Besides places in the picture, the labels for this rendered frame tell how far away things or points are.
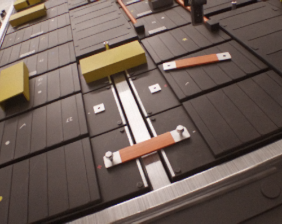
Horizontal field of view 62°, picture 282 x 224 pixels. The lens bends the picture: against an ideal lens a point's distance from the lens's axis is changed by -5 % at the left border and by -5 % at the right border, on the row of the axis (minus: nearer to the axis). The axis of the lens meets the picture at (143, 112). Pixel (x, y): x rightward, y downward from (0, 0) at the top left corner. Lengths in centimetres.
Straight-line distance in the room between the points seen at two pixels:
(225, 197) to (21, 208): 32
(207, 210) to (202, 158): 17
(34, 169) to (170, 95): 30
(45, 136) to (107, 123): 13
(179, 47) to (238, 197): 46
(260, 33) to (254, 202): 49
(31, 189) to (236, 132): 36
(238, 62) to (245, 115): 16
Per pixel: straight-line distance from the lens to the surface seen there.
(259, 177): 26
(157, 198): 38
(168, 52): 62
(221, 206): 24
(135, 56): 60
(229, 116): 45
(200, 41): 65
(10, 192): 48
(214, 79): 52
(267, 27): 69
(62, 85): 63
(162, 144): 42
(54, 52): 80
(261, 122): 44
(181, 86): 51
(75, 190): 41
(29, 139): 54
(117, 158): 42
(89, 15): 96
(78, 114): 52
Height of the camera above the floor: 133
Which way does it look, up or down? 44 degrees down
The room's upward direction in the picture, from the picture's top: 16 degrees counter-clockwise
